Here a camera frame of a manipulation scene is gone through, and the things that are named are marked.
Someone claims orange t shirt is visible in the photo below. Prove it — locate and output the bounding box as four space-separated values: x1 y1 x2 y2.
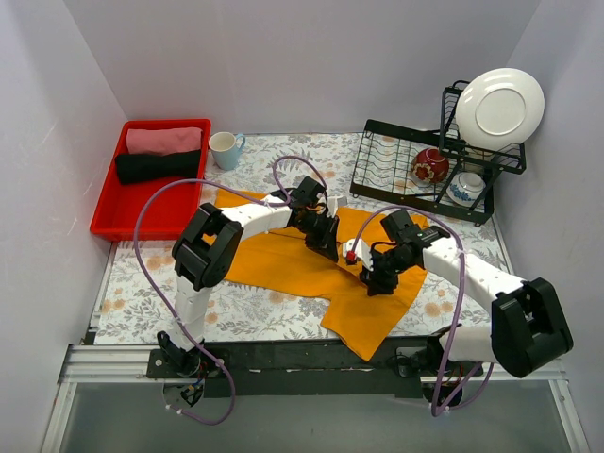
201 189 429 362

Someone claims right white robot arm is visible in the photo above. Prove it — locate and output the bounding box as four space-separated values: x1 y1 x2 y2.
343 206 574 378

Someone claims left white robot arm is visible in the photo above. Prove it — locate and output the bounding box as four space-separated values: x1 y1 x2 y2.
158 176 347 378

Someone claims floral table mat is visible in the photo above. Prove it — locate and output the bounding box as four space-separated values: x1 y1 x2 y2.
93 133 512 345

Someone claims white blue floral bowl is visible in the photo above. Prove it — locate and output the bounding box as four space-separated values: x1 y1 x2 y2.
446 172 486 207

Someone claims red floral bowl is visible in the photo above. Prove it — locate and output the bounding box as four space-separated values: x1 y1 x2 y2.
411 148 449 186

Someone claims light blue mug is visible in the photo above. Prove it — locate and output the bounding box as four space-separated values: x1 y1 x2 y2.
209 132 246 171

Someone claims pink rolled t shirt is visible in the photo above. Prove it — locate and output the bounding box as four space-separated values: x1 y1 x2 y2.
126 127 202 156

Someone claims white plate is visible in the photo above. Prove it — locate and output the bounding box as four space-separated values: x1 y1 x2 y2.
455 68 545 151

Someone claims black rolled t shirt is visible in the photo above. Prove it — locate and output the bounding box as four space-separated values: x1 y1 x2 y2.
114 149 201 184

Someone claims red plastic bin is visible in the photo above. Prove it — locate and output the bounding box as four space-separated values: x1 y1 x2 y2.
90 118 211 242

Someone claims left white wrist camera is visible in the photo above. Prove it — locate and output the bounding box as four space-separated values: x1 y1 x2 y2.
324 195 347 217

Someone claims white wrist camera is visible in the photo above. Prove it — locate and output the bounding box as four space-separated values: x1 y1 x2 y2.
324 195 347 217
342 239 373 271

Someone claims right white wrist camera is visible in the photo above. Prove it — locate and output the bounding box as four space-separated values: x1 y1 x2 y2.
342 239 373 271

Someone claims black wire dish rack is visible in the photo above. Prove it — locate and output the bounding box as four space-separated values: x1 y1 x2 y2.
350 80 526 226

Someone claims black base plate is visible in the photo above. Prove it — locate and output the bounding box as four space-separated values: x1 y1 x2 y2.
145 335 485 400

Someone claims aluminium rail frame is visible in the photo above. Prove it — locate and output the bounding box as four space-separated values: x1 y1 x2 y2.
40 342 591 453

